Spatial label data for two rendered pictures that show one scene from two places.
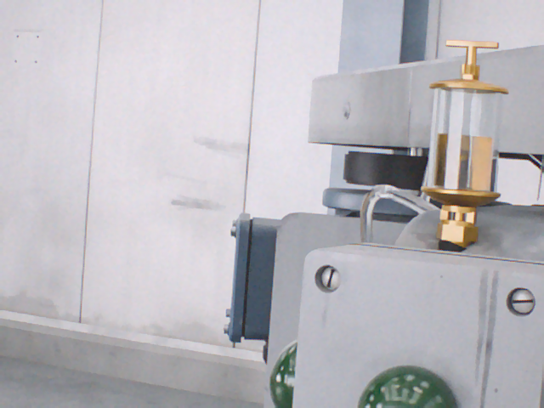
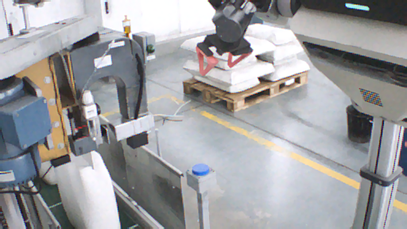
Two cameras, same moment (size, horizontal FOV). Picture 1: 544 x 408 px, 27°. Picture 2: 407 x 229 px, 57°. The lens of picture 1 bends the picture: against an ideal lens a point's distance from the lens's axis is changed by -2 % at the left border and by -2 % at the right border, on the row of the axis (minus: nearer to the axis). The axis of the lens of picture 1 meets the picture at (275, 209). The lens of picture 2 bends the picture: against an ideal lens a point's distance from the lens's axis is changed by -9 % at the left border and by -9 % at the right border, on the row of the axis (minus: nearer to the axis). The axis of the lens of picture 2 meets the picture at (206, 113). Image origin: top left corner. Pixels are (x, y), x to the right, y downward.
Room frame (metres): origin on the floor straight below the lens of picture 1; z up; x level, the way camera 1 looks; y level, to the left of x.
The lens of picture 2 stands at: (1.36, 0.74, 1.60)
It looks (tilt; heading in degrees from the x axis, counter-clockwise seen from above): 24 degrees down; 210
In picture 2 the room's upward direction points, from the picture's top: 3 degrees counter-clockwise
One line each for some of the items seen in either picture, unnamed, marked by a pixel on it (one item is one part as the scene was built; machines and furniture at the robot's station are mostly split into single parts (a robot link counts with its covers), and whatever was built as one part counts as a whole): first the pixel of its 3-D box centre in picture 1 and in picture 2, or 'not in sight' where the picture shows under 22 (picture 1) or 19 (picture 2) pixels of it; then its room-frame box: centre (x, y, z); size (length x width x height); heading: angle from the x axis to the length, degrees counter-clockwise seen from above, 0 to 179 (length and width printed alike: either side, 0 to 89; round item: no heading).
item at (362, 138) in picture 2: not in sight; (361, 124); (-1.85, 0.43, 0.13); 0.30 x 0.30 x 0.26
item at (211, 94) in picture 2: not in sight; (247, 81); (-2.63, -0.98, 0.07); 1.20 x 0.82 x 0.14; 158
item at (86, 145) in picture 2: not in sight; (82, 142); (0.59, -0.15, 1.04); 0.08 x 0.06 x 0.05; 156
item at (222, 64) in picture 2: not in sight; (223, 56); (-2.32, -1.10, 0.44); 0.66 x 0.42 x 0.14; 60
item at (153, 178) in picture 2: not in sight; (127, 166); (0.00, -0.52, 0.53); 1.05 x 0.02 x 0.41; 66
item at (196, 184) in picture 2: not in sight; (201, 178); (0.31, 0.11, 0.81); 0.08 x 0.08 x 0.06; 66
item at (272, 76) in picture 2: not in sight; (280, 67); (-2.84, -0.66, 0.20); 0.67 x 0.43 x 0.15; 156
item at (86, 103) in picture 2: not in sight; (91, 115); (0.60, -0.08, 1.14); 0.05 x 0.04 x 0.16; 156
